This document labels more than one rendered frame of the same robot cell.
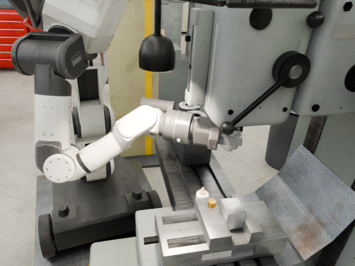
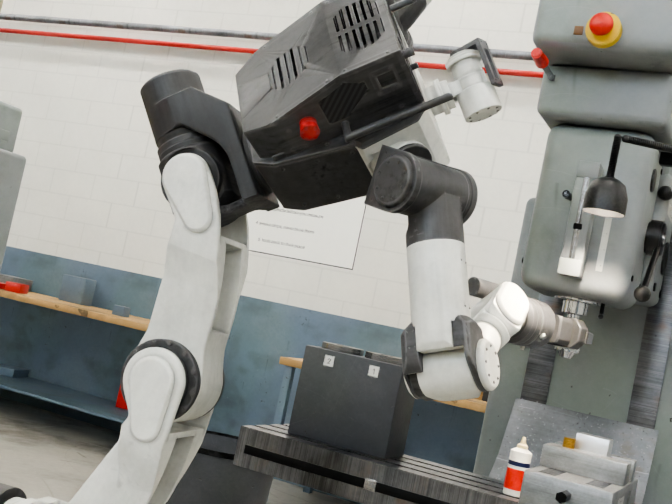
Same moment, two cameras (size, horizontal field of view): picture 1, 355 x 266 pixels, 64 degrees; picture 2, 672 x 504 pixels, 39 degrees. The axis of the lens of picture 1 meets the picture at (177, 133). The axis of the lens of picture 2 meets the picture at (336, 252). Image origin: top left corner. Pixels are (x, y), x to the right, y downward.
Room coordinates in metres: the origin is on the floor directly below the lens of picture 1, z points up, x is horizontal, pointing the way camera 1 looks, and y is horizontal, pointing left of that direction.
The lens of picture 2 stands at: (-0.11, 1.56, 1.18)
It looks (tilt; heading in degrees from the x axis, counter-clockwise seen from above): 4 degrees up; 309
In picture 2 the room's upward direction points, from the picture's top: 12 degrees clockwise
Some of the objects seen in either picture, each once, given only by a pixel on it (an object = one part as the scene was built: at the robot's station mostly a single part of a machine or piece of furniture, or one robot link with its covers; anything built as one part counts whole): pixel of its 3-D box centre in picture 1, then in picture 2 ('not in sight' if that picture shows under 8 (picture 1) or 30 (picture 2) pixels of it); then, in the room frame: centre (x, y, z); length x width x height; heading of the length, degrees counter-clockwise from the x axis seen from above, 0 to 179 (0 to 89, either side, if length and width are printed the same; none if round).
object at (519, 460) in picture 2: (202, 200); (518, 465); (0.69, -0.09, 0.98); 0.04 x 0.04 x 0.11
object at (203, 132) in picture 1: (197, 130); (541, 327); (0.68, -0.05, 1.24); 0.13 x 0.12 x 0.10; 169
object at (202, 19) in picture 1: (198, 59); (580, 220); (0.64, -0.04, 1.45); 0.04 x 0.04 x 0.21; 14
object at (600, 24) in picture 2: not in sight; (601, 25); (0.60, 0.10, 1.76); 0.04 x 0.03 x 0.04; 14
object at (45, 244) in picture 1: (47, 235); not in sight; (0.92, 0.59, 0.50); 0.20 x 0.05 x 0.20; 24
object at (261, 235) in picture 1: (218, 228); (584, 482); (0.58, -0.13, 0.98); 0.35 x 0.15 x 0.11; 104
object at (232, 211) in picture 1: (231, 213); (592, 451); (0.59, -0.16, 1.03); 0.06 x 0.05 x 0.06; 14
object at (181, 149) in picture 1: (190, 131); (355, 397); (1.07, -0.06, 1.02); 0.22 x 0.12 x 0.20; 15
